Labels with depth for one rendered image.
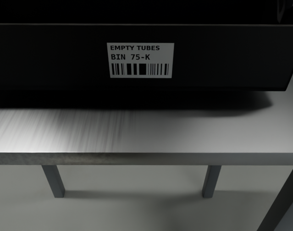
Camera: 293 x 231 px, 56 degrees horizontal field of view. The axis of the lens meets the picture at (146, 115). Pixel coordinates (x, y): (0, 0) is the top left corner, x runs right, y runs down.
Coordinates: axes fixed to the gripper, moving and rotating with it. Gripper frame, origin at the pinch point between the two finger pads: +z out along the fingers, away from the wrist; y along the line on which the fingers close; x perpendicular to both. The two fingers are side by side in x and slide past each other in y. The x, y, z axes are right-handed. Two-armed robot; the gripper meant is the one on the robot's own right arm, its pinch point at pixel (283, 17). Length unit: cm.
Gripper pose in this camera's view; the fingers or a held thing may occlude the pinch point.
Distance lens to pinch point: 53.3
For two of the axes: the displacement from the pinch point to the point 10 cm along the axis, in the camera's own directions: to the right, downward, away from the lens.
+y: -10.0, 0.0, 0.0
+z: 0.0, 7.4, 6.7
